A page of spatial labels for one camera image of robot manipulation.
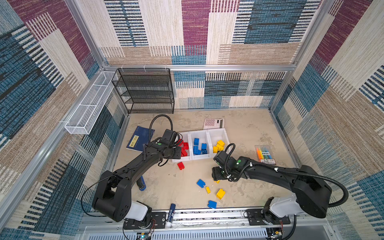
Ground red lego eight-stud brick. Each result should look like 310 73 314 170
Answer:
181 149 188 157

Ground red lego square brick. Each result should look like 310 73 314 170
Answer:
177 162 185 170

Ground yellow lego front brick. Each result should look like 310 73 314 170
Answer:
216 189 226 200

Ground blue lego eight-stud brick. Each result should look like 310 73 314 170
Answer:
193 146 202 155

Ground small blue lego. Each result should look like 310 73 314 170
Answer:
194 138 200 146

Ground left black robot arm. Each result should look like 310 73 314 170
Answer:
92 114 182 222

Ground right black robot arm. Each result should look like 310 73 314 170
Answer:
212 144 349 223

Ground left white plastic bin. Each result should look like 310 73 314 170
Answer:
172 132 192 163

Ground white plastic bin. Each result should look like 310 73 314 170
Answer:
189 130 210 161
172 132 192 163
207 128 230 158

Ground middle white plastic bin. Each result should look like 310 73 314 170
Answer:
189 130 210 161

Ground blue book yellow label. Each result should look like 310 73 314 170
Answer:
126 126 155 152

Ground right white plastic bin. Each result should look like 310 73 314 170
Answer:
207 128 230 158

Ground pink calculator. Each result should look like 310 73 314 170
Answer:
203 119 225 130

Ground highlighter marker pack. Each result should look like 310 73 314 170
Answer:
255 145 276 165

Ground blue glue stick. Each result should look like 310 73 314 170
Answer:
166 203 176 228

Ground black mesh shelf rack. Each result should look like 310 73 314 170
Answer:
112 68 175 114

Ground white wire mesh basket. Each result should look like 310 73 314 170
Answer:
65 72 115 135

